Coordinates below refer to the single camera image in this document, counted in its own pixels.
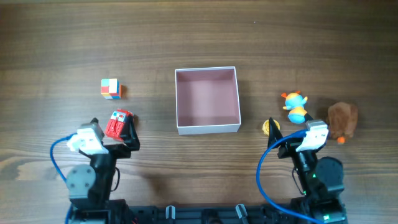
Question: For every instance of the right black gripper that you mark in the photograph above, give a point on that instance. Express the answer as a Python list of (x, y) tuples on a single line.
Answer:
[(289, 150)]

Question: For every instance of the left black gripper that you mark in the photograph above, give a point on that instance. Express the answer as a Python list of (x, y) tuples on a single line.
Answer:
[(130, 139)]

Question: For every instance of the red toy car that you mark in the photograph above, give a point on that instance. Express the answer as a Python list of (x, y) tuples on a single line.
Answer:
[(117, 122)]

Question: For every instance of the yellow round toy wheel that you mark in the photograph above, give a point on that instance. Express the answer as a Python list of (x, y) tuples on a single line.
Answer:
[(266, 127)]

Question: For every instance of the multicolour puzzle cube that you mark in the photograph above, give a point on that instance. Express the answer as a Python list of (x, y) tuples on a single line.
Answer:
[(111, 88)]

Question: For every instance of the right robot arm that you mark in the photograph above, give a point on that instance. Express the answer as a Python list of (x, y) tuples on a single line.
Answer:
[(320, 180)]

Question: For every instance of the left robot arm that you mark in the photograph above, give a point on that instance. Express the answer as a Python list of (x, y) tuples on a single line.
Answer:
[(90, 185)]

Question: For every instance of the orange blue duck toy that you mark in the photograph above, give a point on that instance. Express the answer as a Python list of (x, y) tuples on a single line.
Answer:
[(294, 103)]

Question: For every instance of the brown plush toy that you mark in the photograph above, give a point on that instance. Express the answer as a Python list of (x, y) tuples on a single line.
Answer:
[(342, 121)]

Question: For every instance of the pink white open box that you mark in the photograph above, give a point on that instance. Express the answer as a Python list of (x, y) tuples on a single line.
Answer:
[(207, 100)]

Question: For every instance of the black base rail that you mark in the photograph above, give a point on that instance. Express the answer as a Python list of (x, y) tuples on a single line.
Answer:
[(180, 215)]

